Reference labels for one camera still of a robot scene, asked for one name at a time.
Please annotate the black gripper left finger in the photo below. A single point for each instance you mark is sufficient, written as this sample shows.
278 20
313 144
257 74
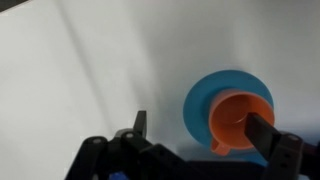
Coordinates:
133 146

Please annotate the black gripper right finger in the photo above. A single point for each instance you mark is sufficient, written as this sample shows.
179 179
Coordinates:
270 136

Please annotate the orange toy mug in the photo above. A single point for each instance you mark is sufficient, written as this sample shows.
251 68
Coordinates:
230 115

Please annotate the blue toy saucer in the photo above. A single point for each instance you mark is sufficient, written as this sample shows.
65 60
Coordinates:
200 100

